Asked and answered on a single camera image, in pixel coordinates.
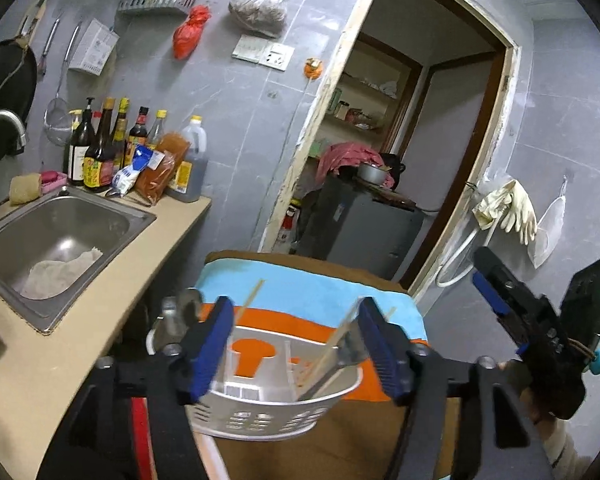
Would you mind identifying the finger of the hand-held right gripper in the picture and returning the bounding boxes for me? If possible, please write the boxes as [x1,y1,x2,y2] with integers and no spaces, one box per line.
[474,246,548,313]
[472,272,531,343]

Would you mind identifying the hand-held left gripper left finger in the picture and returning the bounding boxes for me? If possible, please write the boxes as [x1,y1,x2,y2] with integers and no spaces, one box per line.
[35,296,236,480]

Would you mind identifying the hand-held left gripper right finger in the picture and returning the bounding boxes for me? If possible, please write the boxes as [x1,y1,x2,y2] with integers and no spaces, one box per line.
[356,297,556,480]

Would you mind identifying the wooden chopstick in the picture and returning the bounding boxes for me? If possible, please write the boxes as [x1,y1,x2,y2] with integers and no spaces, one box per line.
[300,306,397,397]
[236,280,266,322]

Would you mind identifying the large metal spoon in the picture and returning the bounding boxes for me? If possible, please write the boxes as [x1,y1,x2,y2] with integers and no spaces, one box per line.
[160,290,203,356]

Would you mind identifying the white plastic utensil holder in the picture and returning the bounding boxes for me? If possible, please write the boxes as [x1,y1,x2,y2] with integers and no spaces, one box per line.
[152,325,366,441]

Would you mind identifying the person's right forearm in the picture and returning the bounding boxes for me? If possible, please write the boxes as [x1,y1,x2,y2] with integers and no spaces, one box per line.
[537,417,593,480]

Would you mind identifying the person's right hand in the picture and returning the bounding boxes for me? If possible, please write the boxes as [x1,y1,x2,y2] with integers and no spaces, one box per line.
[519,389,557,425]

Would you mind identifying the white mesh bag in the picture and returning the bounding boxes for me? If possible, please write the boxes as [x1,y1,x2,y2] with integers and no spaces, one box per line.
[526,176,568,268]

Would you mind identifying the cream rubber gloves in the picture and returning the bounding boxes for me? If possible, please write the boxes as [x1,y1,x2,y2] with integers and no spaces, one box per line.
[497,179,538,246]

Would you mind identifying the striped blanket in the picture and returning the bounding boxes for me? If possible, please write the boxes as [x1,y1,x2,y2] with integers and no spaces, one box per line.
[195,251,453,480]

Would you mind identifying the grey cabinet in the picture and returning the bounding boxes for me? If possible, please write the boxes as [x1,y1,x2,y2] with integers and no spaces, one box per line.
[297,175,426,281]

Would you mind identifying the beige kitchen counter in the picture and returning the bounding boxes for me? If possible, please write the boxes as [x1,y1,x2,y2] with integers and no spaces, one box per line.
[0,185,213,466]

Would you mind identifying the red white bottle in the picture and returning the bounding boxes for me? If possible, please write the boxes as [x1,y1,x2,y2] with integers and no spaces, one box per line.
[280,200,301,253]

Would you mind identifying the black bag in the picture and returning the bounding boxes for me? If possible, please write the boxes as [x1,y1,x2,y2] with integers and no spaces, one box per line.
[377,152,406,191]

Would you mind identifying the metal pot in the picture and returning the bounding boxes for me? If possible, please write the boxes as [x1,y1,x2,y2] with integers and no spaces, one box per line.
[356,161,392,186]

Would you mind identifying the white rag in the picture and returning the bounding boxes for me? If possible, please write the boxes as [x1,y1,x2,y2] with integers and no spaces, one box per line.
[20,246,103,301]

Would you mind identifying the stainless steel sink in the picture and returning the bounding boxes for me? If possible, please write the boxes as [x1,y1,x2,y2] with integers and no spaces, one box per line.
[0,185,157,333]

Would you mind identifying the orange spice bag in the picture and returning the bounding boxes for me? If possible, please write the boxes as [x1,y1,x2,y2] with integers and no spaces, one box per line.
[135,132,190,206]

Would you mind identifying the large dark liquid jug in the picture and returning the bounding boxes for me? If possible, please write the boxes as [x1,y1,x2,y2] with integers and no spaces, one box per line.
[167,116,208,203]

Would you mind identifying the blue white packet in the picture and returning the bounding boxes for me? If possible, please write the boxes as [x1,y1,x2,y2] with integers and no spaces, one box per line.
[111,144,163,196]

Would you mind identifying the pink cloth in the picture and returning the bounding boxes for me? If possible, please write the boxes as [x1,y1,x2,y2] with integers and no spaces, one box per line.
[315,142,381,181]

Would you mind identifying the soy sauce bottle yellow label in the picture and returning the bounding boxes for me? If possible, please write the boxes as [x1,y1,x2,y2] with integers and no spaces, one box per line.
[82,97,118,193]

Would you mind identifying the clear bottle yellow cap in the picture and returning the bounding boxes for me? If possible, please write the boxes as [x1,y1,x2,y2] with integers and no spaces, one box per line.
[147,109,168,151]

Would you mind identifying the dark bottle red label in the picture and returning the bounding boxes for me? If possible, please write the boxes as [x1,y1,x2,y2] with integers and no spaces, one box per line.
[127,106,151,161]

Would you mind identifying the dark bottle yellow cap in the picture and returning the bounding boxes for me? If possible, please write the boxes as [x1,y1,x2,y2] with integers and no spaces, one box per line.
[111,97,131,181]

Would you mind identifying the pink soap dish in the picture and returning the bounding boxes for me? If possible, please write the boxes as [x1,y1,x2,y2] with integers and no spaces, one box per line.
[40,170,70,192]

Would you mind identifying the wooden shelf unit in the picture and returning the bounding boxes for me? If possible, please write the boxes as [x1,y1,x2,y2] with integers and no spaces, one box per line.
[325,45,423,146]

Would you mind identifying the dark pump bottle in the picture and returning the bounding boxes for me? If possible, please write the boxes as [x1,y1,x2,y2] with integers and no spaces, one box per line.
[64,97,97,186]

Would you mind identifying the yellow sponge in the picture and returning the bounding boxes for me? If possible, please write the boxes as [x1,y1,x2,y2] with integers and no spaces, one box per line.
[9,172,43,206]

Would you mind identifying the metal mesh strainer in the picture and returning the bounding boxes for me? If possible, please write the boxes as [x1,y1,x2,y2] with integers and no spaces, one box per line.
[43,20,83,147]

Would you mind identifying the metal faucet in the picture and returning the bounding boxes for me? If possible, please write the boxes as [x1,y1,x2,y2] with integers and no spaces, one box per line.
[0,110,28,156]

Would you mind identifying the red plastic bag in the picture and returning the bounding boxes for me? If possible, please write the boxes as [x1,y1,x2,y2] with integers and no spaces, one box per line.
[172,5,212,60]

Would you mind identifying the black pan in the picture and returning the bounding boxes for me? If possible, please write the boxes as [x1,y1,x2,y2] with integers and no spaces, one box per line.
[0,40,38,176]

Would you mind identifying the clear plastic bag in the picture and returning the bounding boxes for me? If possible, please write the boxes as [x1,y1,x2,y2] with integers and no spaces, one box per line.
[228,0,301,38]

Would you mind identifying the hanging metal utensil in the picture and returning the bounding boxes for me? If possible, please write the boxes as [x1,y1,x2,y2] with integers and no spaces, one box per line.
[37,17,61,78]

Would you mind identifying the white hose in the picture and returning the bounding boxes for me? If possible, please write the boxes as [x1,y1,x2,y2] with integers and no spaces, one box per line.
[435,225,486,288]

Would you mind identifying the door frame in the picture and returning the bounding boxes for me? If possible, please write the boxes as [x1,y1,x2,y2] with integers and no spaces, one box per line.
[257,0,523,301]

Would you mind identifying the white wall socket panel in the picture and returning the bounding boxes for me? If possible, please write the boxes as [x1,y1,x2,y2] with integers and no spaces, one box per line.
[231,35,296,71]

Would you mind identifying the white wall box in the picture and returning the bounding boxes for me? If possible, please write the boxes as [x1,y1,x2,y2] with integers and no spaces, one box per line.
[69,18,120,77]

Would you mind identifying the grey wall shelf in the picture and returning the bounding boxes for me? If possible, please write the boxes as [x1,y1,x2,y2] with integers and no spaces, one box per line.
[116,0,197,16]

